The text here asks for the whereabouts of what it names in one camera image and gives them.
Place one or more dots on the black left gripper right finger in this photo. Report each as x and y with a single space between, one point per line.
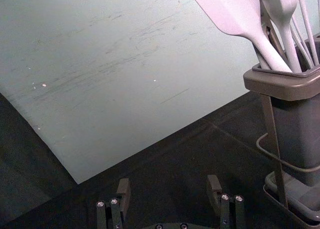
230 214

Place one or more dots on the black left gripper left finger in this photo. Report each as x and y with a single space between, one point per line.
117 214

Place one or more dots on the black rack with steel bars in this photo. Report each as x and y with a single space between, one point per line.
277 164

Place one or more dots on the black table cloth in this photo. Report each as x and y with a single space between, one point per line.
175 151

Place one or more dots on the grey utensil holder cup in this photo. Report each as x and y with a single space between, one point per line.
297 129

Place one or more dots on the white spoon utensil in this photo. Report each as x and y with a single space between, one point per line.
287 21

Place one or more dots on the white flat spatula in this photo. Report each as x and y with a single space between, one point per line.
232 11

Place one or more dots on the plain pale wall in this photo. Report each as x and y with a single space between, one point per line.
112 76

